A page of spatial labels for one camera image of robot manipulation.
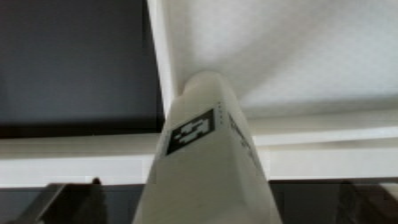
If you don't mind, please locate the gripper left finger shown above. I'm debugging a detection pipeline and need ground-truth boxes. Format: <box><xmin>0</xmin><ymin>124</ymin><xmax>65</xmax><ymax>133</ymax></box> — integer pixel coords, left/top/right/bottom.
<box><xmin>16</xmin><ymin>179</ymin><xmax>106</xmax><ymax>224</ymax></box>

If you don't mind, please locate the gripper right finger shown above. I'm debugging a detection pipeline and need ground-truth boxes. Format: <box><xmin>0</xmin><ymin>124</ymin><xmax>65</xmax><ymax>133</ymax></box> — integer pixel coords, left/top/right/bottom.
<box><xmin>336</xmin><ymin>182</ymin><xmax>398</xmax><ymax>224</ymax></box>

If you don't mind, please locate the white front fence bar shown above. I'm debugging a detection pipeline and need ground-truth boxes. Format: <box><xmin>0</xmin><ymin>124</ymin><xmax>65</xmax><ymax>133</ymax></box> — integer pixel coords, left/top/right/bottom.
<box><xmin>0</xmin><ymin>134</ymin><xmax>398</xmax><ymax>188</ymax></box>

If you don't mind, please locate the white desk top tray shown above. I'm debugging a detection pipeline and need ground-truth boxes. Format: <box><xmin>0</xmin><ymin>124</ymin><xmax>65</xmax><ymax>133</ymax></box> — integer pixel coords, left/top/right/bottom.
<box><xmin>145</xmin><ymin>0</ymin><xmax>398</xmax><ymax>145</ymax></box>

